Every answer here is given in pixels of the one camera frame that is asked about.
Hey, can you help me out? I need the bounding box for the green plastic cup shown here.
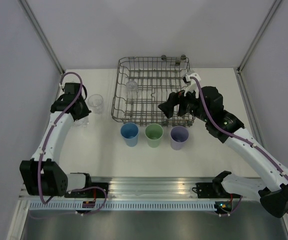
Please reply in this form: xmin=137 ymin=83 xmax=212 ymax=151
xmin=145 ymin=123 xmax=164 ymax=148

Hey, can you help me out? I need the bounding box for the white slotted cable duct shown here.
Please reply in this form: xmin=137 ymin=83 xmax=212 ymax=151
xmin=29 ymin=200 xmax=216 ymax=212

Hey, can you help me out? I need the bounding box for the purple plastic cup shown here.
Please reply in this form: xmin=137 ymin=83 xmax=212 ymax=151
xmin=170 ymin=125 xmax=189 ymax=151

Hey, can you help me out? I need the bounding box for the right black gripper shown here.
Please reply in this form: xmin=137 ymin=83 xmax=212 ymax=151
xmin=158 ymin=83 xmax=211 ymax=123

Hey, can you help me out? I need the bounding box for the grey wire dish rack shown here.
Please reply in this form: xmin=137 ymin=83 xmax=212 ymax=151
xmin=111 ymin=55 xmax=195 ymax=127

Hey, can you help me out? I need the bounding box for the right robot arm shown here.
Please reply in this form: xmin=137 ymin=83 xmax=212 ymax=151
xmin=158 ymin=86 xmax=288 ymax=218

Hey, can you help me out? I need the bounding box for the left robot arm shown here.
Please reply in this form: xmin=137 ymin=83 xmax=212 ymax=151
xmin=19 ymin=82 xmax=109 ymax=199

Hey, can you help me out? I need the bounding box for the aluminium frame post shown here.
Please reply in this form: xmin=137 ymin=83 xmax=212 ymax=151
xmin=18 ymin=0 xmax=65 ymax=75
xmin=236 ymin=0 xmax=284 ymax=74

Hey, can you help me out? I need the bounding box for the left aluminium frame post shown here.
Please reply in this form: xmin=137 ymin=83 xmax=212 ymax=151
xmin=18 ymin=0 xmax=65 ymax=75

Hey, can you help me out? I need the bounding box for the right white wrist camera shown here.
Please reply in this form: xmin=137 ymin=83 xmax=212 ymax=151
xmin=182 ymin=71 xmax=202 ymax=97

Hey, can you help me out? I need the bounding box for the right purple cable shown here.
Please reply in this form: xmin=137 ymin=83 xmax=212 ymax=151
xmin=190 ymin=77 xmax=288 ymax=224

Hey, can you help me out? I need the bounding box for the clear glass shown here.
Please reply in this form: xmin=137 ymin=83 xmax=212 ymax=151
xmin=126 ymin=79 xmax=139 ymax=100
xmin=87 ymin=94 xmax=104 ymax=115
xmin=73 ymin=117 xmax=89 ymax=127

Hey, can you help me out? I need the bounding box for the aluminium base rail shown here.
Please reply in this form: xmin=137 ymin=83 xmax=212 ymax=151
xmin=18 ymin=176 xmax=262 ymax=201

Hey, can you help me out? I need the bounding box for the right aluminium frame post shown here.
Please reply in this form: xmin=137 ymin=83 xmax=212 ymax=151
xmin=236 ymin=0 xmax=284 ymax=74

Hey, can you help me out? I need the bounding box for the blue plastic cup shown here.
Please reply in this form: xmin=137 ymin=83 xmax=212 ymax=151
xmin=120 ymin=122 xmax=140 ymax=147

